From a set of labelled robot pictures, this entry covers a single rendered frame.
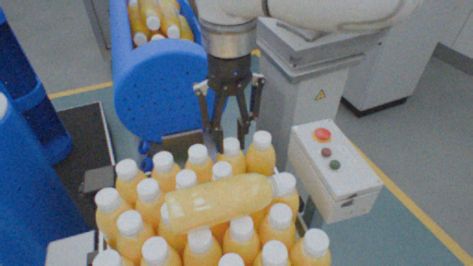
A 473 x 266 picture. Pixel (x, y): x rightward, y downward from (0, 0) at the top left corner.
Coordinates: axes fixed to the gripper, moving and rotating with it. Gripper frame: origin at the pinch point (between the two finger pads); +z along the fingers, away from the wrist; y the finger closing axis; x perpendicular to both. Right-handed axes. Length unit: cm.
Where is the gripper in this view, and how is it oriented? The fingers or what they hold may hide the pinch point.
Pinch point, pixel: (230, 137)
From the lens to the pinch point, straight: 65.4
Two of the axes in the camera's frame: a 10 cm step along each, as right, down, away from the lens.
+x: 2.9, 6.6, -7.0
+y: -9.6, 2.0, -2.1
